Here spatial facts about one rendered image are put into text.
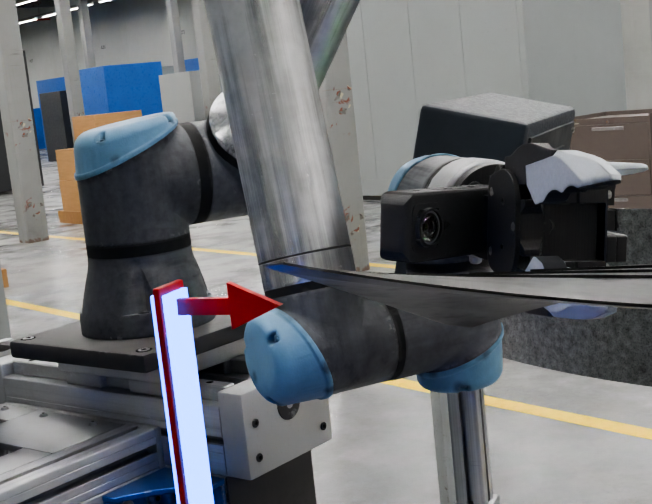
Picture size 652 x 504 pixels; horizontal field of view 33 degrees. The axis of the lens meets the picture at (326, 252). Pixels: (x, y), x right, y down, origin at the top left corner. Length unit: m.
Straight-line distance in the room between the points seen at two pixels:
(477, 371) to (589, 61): 10.15
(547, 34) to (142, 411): 9.50
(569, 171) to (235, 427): 0.56
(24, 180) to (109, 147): 10.45
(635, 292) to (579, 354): 2.21
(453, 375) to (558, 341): 1.78
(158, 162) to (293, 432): 0.32
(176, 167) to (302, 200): 0.38
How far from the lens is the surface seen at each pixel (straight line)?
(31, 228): 11.66
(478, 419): 1.08
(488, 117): 1.08
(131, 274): 1.19
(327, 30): 1.06
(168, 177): 1.19
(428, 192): 0.70
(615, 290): 0.43
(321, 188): 0.84
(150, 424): 1.19
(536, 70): 10.38
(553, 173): 0.66
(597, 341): 2.60
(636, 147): 7.37
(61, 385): 1.29
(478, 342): 0.90
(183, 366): 0.57
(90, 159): 1.19
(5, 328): 2.69
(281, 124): 0.84
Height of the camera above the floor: 1.28
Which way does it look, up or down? 9 degrees down
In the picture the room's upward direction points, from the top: 6 degrees counter-clockwise
